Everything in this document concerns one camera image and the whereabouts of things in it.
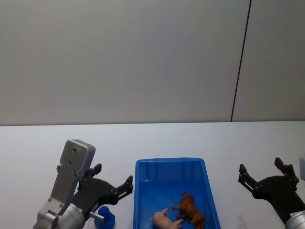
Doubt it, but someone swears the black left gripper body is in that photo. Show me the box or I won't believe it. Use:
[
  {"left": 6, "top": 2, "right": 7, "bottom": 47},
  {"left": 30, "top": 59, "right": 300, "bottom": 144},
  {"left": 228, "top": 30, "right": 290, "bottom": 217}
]
[{"left": 72, "top": 177, "right": 120, "bottom": 213}]

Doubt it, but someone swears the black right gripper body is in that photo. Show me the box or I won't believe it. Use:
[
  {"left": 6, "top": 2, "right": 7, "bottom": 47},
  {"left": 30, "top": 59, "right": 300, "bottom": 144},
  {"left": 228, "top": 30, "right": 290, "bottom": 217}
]
[{"left": 252, "top": 175, "right": 305, "bottom": 224}]

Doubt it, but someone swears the small blue toy figure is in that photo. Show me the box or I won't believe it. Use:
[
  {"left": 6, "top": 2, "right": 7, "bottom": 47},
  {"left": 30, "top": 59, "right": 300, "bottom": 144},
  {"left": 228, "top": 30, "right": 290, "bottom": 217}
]
[{"left": 93, "top": 206, "right": 117, "bottom": 229}]

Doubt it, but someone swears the blue plastic bin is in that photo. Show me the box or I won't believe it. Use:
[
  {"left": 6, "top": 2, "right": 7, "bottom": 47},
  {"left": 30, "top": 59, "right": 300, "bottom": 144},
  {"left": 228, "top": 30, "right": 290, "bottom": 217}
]
[{"left": 132, "top": 157, "right": 223, "bottom": 229}]

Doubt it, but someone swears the pink toy pig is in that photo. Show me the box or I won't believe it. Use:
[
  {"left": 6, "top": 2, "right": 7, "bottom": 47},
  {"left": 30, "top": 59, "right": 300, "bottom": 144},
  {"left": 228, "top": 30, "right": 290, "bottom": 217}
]
[{"left": 149, "top": 207, "right": 184, "bottom": 229}]

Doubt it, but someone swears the brown toy animal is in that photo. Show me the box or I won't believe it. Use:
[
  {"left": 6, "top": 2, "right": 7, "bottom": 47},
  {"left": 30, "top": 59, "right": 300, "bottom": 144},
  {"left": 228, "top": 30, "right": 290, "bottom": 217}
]
[{"left": 172, "top": 191, "right": 207, "bottom": 229}]

